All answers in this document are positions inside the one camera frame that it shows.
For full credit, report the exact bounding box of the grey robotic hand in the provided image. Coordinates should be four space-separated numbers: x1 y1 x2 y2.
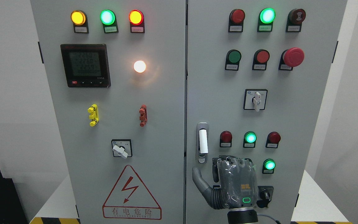
193 155 259 209

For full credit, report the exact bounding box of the dark red indicator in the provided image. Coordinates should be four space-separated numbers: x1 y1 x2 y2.
228 9 245 32
220 131 232 148
265 132 281 148

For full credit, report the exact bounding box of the grey left cabinet door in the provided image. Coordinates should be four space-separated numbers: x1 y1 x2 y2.
31 0 186 224

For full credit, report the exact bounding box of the white glowing indicator light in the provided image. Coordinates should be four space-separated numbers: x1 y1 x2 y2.
133 60 147 73

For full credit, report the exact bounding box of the red black buzzer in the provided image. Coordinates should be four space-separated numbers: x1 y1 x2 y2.
286 8 306 32

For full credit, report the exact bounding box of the silver door handle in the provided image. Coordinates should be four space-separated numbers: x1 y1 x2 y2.
196 122 209 164

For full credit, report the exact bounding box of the green indicator light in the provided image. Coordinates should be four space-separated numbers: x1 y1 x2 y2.
257 7 276 32
243 131 257 148
100 10 118 34

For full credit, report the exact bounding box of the green lit button lower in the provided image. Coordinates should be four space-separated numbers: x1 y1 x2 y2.
262 158 276 174

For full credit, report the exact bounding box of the black rotary switch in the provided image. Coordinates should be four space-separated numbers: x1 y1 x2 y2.
257 186 274 208

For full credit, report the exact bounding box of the yellow indicator light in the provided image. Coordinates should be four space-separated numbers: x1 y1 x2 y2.
71 10 89 34

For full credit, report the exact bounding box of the dark red indicator top right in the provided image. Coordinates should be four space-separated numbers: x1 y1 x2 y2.
228 9 245 32

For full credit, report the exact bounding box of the grey right cabinet door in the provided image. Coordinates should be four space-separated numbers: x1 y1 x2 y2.
186 0 347 224

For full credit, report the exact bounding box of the green push button upper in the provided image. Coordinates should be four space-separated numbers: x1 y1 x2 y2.
225 49 241 71

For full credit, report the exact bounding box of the white platform base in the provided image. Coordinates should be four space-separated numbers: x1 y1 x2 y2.
31 171 350 224

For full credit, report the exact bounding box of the grey cabinet door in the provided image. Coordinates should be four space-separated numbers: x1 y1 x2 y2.
31 0 186 224
186 0 347 224

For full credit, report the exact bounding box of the dark red indicator middle right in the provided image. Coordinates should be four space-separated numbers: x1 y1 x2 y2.
265 132 281 148

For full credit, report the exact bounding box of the green indicator light top right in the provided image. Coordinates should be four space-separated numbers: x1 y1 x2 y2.
257 7 276 32

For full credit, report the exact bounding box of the black digital power meter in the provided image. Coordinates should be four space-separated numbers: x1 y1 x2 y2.
61 44 111 88

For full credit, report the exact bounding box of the red emergency stop button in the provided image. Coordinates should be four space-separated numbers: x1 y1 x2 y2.
278 47 305 71

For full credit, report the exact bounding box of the red lit indicator light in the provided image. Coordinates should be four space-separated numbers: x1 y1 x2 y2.
128 10 145 33

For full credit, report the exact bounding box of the red terminal clip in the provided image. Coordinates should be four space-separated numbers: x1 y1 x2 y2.
139 105 148 127

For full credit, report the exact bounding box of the red push button upper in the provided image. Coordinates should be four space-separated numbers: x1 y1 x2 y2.
252 49 270 71

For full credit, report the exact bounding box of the yellow terminal clip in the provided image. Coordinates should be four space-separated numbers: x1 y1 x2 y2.
88 104 99 127

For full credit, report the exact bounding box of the dark red indicator middle left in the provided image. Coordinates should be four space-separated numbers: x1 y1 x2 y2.
220 131 232 148

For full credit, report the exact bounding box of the red high voltage warning sticker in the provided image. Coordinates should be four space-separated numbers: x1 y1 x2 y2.
102 165 162 220

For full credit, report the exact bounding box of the green indicator light middle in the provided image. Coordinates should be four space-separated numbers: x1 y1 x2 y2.
243 131 257 148

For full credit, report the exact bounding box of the green indicator light top left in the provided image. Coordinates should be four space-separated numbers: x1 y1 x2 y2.
100 10 118 34

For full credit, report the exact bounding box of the white selector switch upper right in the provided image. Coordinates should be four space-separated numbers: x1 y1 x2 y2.
243 89 268 112

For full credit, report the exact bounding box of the left door white selector switch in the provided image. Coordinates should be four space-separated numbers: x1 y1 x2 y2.
111 139 133 159

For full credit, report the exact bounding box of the black box with antenna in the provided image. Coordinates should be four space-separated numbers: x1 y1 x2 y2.
0 170 28 224

